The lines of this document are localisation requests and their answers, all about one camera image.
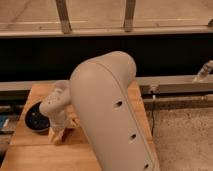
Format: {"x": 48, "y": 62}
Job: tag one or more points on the metal window post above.
{"x": 63, "y": 16}
{"x": 129, "y": 15}

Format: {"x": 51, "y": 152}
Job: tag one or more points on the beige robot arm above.
{"x": 97, "y": 90}

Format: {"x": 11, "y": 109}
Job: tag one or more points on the left metal window post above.
{"x": 63, "y": 16}

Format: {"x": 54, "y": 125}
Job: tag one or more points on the right metal window post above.
{"x": 129, "y": 15}

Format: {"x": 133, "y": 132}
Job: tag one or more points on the dark ceramic bowl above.
{"x": 35, "y": 120}

